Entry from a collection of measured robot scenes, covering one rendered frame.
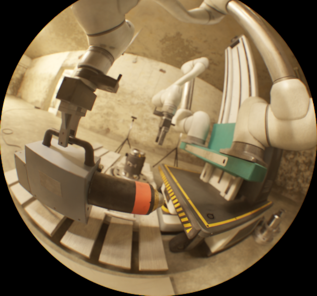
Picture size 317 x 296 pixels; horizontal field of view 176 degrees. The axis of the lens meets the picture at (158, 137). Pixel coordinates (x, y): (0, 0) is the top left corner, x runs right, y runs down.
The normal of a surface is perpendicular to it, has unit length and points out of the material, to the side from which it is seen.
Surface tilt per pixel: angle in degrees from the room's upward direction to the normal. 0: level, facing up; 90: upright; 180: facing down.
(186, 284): 0
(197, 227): 0
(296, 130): 125
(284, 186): 90
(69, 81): 90
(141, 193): 37
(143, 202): 61
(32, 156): 90
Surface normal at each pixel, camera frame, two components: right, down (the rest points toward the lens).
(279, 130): -0.96, 0.28
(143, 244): 0.32, -0.95
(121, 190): 0.43, -0.66
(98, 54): 0.62, 0.22
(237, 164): -0.93, -0.32
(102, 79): 0.29, 0.11
